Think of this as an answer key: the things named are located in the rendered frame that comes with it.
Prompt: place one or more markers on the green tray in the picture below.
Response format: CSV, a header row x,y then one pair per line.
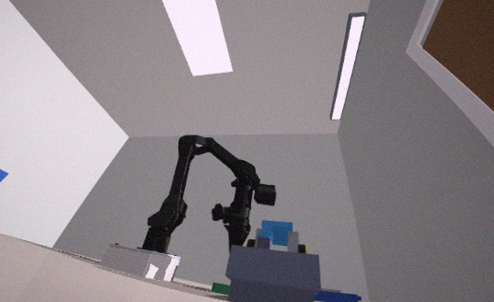
x,y
219,288

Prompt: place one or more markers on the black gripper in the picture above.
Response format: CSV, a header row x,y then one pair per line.
x,y
238,222

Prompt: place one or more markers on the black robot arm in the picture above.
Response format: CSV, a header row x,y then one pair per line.
x,y
173,209

